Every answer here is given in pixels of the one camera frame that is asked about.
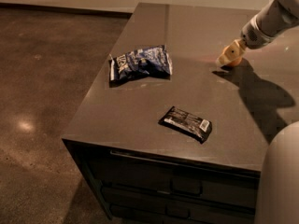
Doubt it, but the dark drawer cabinet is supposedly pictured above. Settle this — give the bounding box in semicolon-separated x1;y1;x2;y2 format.
63;3;299;224

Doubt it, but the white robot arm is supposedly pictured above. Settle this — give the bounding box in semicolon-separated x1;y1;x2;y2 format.
217;0;299;224

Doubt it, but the blue crumpled chip bag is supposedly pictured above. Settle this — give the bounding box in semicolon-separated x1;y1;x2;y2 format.
109;45;173;82

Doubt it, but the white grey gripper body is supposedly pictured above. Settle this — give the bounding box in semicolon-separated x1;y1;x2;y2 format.
240;15;278;49

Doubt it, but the orange fruit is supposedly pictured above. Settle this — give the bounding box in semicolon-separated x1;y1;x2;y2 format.
222;46;242;66

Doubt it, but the black rxbar chocolate wrapper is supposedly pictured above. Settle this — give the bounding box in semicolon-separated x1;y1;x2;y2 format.
159;106;212;144

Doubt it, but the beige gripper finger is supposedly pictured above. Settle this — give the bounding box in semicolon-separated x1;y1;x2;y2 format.
216;39;246;67

